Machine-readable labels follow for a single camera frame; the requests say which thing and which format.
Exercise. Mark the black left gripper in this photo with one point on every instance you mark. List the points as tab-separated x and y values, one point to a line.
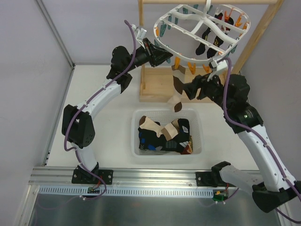
150	52

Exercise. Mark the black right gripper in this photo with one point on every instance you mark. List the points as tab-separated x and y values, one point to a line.
200	86

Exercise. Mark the beige brown patterned sock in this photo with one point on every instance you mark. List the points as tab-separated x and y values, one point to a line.
178	82

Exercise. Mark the white plastic sock hanger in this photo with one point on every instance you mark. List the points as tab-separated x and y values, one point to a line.
206	28

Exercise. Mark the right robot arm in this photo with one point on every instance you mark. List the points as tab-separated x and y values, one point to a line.
275	185

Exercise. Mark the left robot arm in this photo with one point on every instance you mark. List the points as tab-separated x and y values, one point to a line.
77	125

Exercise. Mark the orange clothespin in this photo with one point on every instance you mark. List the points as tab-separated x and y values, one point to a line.
177	62
227	16

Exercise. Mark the white plastic laundry basket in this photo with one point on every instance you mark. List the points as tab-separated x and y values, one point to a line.
162	117

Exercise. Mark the black sock with label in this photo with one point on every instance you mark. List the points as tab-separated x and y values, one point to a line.
180	143

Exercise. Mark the black blue patterned sock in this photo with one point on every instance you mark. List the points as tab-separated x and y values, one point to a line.
148	140

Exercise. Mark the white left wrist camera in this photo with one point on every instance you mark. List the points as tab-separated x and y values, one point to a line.
139	34

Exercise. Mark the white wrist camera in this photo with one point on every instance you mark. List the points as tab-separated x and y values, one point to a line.
139	34
218	65

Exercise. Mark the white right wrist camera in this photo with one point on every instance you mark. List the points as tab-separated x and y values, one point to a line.
218	65

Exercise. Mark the white slotted cable duct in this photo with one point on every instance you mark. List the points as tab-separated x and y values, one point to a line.
128	191

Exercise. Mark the aluminium mounting rail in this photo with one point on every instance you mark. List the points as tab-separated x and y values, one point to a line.
152	178

